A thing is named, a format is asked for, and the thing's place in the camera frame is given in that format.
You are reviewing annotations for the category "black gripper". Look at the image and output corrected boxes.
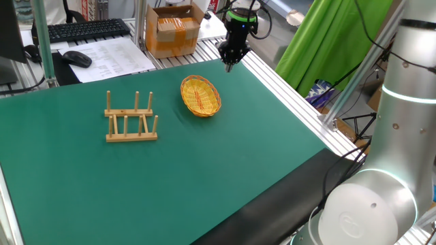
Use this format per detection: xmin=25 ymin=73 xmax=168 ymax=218
xmin=217 ymin=18 xmax=259 ymax=74

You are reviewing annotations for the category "orange yellow woven basket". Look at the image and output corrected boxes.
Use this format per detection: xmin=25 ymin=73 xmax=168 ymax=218
xmin=180 ymin=74 xmax=223 ymax=118

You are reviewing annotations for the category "wooden dish rack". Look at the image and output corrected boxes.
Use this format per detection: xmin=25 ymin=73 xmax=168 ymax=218
xmin=104 ymin=90 xmax=159 ymax=144

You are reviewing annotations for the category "taped cardboard box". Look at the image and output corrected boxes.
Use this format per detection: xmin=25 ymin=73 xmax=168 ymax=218
xmin=145 ymin=3 xmax=205 ymax=59

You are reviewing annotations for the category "bright green cloth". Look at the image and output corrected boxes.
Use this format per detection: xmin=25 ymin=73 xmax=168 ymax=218
xmin=275 ymin=0 xmax=394 ymax=98

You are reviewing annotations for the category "blue white patterned bag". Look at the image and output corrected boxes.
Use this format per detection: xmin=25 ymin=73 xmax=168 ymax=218
xmin=306 ymin=80 xmax=337 ymax=108

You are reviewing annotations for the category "printed white paper sheet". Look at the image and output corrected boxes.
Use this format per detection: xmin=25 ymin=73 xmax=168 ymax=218
xmin=57 ymin=37 xmax=157 ymax=84

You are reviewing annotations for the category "green table mat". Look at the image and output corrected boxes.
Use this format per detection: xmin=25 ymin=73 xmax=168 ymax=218
xmin=0 ymin=58 xmax=328 ymax=245

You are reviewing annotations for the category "open cardboard storage box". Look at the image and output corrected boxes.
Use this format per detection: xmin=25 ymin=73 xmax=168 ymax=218
xmin=367 ymin=84 xmax=384 ymax=112

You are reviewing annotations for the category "red white patterned board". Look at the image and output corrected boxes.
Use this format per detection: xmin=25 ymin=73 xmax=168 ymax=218
xmin=80 ymin=0 xmax=98 ymax=21

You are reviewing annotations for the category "black computer keyboard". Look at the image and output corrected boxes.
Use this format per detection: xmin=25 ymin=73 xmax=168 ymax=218
xmin=31 ymin=18 xmax=131 ymax=44

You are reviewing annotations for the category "black computer mouse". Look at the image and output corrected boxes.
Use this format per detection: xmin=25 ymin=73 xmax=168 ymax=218
xmin=61 ymin=50 xmax=93 ymax=69

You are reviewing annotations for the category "black office chair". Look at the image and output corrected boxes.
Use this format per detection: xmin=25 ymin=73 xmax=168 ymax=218
xmin=63 ymin=0 xmax=88 ymax=24

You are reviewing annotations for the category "black mouse pad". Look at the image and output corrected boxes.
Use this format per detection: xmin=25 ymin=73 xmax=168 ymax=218
xmin=50 ymin=52 xmax=82 ymax=86

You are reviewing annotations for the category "person in white shirt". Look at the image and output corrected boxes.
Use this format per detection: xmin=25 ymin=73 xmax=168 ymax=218
xmin=13 ymin=0 xmax=67 ymax=30

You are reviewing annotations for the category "black rounded desk object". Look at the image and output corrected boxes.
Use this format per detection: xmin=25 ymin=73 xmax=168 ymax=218
xmin=22 ymin=44 xmax=42 ymax=64

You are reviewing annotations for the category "black computer monitor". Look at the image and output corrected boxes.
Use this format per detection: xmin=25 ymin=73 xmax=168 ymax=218
xmin=0 ymin=0 xmax=27 ymax=86

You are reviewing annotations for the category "aluminium frame post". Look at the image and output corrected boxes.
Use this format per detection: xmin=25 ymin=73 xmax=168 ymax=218
xmin=134 ymin=0 xmax=147 ymax=48
xmin=30 ymin=0 xmax=59 ymax=88
xmin=320 ymin=0 xmax=408 ymax=132

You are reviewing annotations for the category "black camera tripod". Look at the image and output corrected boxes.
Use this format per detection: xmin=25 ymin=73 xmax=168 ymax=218
xmin=342 ymin=44 xmax=392 ymax=144

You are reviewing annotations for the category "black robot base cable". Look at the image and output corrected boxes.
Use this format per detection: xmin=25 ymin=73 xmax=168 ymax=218
xmin=320 ymin=137 xmax=372 ymax=212

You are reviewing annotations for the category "black monitor cable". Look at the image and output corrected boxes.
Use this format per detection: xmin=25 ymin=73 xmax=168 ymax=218
xmin=0 ymin=75 xmax=47 ymax=96

